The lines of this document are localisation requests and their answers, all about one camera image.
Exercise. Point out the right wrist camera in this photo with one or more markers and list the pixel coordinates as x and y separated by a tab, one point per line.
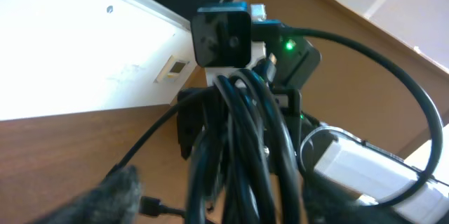
222	39

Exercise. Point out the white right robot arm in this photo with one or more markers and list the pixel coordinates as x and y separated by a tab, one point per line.
336	176

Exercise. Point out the white wall thermostat panel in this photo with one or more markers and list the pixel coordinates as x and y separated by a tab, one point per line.
172	70

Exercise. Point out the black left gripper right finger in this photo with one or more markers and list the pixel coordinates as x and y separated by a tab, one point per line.
324	207

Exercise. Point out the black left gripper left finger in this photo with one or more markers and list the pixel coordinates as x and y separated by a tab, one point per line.
114	201

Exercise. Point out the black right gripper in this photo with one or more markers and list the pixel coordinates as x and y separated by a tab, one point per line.
220	132

